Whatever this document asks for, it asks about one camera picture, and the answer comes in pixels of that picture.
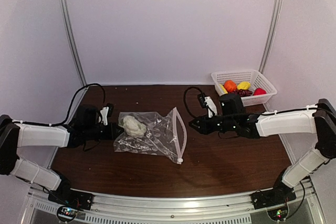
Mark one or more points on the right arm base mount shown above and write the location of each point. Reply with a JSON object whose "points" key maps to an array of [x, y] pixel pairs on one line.
{"points": [[271, 197]]}

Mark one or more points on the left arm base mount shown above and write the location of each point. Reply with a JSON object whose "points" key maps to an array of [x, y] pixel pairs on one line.
{"points": [[71, 198]]}

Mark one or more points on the yellow fake banana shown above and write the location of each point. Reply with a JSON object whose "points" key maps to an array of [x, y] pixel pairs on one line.
{"points": [[223, 89]]}

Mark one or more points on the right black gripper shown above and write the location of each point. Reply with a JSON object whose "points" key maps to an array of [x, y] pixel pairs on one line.
{"points": [[205, 127]]}

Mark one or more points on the aluminium front rail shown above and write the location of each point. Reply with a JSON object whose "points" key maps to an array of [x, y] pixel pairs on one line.
{"points": [[234, 208]]}

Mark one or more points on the white fake garlic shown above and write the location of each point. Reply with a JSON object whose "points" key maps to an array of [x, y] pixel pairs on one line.
{"points": [[133, 127]]}

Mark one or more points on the left aluminium wall post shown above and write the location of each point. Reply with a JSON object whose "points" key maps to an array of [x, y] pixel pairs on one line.
{"points": [[71, 41]]}

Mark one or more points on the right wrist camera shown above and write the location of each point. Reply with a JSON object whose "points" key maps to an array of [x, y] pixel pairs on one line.
{"points": [[207, 103]]}

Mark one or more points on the aluminium wall post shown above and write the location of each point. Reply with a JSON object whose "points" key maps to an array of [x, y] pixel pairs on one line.
{"points": [[71, 41], [271, 34]]}

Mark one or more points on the right aluminium wall post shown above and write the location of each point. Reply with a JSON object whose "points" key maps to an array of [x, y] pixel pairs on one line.
{"points": [[271, 34]]}

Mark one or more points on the clear zip top bag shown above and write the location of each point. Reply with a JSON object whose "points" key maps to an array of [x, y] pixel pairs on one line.
{"points": [[165, 135]]}

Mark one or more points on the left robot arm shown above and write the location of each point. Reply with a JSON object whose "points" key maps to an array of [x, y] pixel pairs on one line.
{"points": [[88, 124]]}

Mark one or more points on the purple fake grapes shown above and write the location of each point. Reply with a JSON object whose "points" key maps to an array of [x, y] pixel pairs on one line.
{"points": [[243, 93]]}

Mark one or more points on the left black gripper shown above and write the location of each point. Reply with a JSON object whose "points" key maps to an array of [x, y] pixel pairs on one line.
{"points": [[111, 134]]}

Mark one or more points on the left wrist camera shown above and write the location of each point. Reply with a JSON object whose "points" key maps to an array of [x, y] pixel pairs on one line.
{"points": [[105, 113]]}

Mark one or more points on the white plastic basket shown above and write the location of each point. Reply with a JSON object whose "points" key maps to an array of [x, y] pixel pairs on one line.
{"points": [[252, 86]]}

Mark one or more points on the orange fake fruit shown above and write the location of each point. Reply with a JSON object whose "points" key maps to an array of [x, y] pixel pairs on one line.
{"points": [[230, 86]]}

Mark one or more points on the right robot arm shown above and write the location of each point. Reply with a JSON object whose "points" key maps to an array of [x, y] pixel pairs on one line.
{"points": [[316, 119]]}

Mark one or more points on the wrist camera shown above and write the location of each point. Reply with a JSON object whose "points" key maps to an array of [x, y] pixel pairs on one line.
{"points": [[207, 103], [105, 113]]}

